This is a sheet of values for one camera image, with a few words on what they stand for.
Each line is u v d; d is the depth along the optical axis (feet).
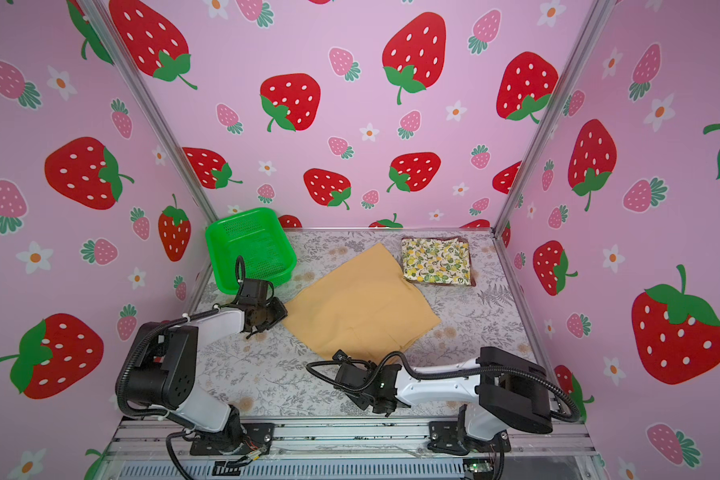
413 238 3.75
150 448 2.43
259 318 2.39
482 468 2.30
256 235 3.90
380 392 1.91
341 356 2.35
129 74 2.52
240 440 2.36
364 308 3.20
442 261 3.50
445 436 2.44
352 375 2.01
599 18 2.27
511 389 1.54
